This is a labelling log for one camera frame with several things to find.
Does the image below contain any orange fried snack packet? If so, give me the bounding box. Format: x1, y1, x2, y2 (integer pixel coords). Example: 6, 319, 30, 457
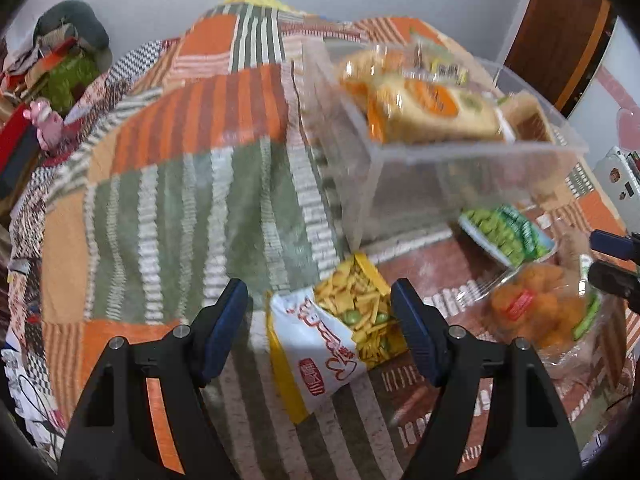
481, 260, 612, 377

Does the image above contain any white and yellow snack packet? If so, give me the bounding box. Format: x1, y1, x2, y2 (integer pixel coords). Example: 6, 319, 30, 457
265, 252, 409, 424

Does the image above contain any orange rice cracker packet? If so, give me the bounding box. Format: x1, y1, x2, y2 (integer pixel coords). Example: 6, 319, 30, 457
339, 49, 416, 99

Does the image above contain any clear plastic container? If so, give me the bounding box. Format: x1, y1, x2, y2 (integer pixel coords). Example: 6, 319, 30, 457
299, 39, 590, 247

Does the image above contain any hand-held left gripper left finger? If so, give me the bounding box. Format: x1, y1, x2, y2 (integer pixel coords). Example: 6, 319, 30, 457
59, 278, 249, 480

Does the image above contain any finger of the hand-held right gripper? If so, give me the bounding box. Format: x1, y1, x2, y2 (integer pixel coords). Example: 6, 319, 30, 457
587, 261, 640, 314
589, 229, 640, 263

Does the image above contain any striped orange green blanket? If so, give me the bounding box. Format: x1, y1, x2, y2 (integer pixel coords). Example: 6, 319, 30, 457
37, 2, 640, 480

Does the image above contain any brown wooden door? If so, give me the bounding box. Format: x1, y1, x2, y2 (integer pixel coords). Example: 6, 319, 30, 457
504, 0, 618, 113

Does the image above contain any checkered patchwork quilt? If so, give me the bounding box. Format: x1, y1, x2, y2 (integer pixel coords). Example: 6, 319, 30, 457
0, 35, 181, 441

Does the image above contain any orange bread packet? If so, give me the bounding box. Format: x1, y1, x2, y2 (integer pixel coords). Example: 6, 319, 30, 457
366, 76, 507, 144

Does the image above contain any white wardrobe door with hearts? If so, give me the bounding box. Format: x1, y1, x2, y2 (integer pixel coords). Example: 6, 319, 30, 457
565, 17, 640, 171

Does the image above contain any white device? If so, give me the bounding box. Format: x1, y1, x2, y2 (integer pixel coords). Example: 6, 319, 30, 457
594, 146, 640, 202

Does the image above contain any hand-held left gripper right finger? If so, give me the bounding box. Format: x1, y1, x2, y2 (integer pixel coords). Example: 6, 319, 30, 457
390, 278, 583, 480

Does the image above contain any pink plush rabbit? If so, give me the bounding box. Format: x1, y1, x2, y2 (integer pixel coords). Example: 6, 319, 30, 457
27, 100, 67, 150

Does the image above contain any green box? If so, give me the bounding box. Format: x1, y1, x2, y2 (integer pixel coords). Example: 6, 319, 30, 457
40, 54, 103, 113

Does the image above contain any green pea packet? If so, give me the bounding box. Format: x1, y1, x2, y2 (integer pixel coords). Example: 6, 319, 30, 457
459, 204, 557, 267

